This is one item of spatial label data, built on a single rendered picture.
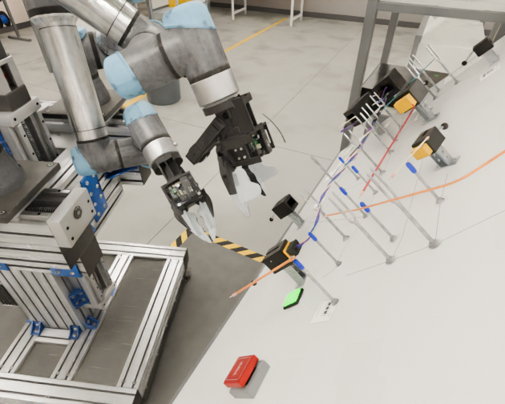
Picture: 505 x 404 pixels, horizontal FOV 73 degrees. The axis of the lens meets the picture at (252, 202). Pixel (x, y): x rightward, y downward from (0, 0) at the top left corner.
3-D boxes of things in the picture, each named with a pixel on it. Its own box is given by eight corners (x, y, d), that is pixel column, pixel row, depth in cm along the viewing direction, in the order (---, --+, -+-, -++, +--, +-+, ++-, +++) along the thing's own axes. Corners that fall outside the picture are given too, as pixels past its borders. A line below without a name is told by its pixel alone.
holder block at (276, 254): (280, 262, 75) (268, 249, 75) (298, 252, 72) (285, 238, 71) (274, 274, 72) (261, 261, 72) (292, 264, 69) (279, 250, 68)
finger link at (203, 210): (210, 240, 72) (189, 203, 74) (213, 242, 78) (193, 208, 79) (223, 232, 72) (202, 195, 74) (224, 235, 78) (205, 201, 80)
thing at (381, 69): (356, 102, 146) (359, 86, 141) (376, 75, 169) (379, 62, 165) (439, 119, 133) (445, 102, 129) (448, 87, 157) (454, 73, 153)
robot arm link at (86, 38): (59, 69, 118) (44, 26, 109) (101, 64, 122) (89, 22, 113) (60, 81, 109) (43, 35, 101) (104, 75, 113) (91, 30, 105)
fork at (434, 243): (440, 247, 46) (372, 171, 45) (427, 251, 48) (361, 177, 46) (442, 237, 48) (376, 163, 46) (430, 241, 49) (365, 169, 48)
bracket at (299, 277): (301, 274, 75) (285, 258, 74) (309, 270, 74) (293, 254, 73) (295, 288, 71) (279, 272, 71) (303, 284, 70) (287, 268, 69)
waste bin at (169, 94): (144, 109, 384) (131, 50, 344) (144, 93, 418) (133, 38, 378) (185, 105, 392) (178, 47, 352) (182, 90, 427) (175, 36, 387)
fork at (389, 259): (394, 263, 51) (332, 195, 50) (385, 266, 53) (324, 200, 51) (397, 254, 53) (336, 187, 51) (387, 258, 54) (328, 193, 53)
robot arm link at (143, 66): (134, 85, 67) (185, 63, 65) (123, 111, 58) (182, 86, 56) (109, 46, 62) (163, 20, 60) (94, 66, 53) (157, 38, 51)
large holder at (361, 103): (412, 106, 118) (385, 74, 116) (378, 140, 116) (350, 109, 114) (401, 111, 124) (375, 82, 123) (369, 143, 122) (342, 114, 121)
